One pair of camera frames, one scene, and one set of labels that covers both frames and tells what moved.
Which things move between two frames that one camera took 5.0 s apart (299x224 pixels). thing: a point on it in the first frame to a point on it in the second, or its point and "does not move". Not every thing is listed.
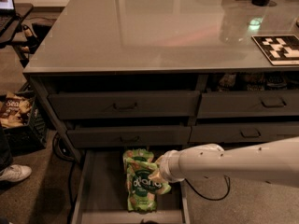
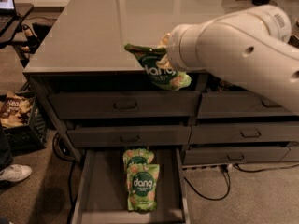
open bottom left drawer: x=101 y=193 does not move
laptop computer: x=7 y=9 does not move
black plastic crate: x=34 y=134 does not move
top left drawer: x=124 y=105 does not move
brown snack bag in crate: x=14 y=110 does not move
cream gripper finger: x=156 y=176 to x=164 y=63
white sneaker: x=15 y=173 does not move
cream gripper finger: x=161 y=160 to x=163 y=41
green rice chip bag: x=140 y=189 to x=148 y=60
